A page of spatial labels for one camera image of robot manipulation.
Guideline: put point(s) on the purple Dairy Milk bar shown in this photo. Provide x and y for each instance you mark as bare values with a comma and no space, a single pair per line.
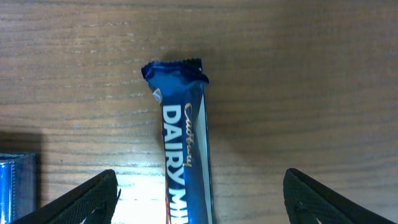
179,88

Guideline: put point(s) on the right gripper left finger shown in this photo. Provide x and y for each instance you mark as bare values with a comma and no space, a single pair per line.
94,201

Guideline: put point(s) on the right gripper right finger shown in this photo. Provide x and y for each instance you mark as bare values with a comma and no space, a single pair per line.
308,201

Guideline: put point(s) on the blue Eclipse mint box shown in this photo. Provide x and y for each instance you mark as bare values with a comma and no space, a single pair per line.
18,186

